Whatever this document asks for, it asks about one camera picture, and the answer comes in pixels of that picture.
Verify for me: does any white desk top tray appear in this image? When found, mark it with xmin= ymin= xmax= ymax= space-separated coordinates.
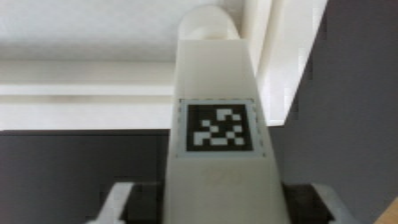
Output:
xmin=0 ymin=0 xmax=278 ymax=86

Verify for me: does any white right obstacle bar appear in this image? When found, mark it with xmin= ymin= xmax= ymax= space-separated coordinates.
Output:
xmin=258 ymin=0 xmax=329 ymax=126

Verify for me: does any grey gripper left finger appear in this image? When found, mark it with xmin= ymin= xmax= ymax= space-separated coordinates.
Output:
xmin=86 ymin=182 xmax=162 ymax=224

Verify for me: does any white obstacle bar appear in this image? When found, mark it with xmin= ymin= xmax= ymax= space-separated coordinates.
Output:
xmin=258 ymin=0 xmax=329 ymax=126
xmin=0 ymin=85 xmax=175 ymax=130

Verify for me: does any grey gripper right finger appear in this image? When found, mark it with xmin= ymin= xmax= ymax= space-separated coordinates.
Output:
xmin=283 ymin=183 xmax=363 ymax=224

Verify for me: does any white front obstacle bar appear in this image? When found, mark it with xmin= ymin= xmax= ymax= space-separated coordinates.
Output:
xmin=0 ymin=85 xmax=175 ymax=130

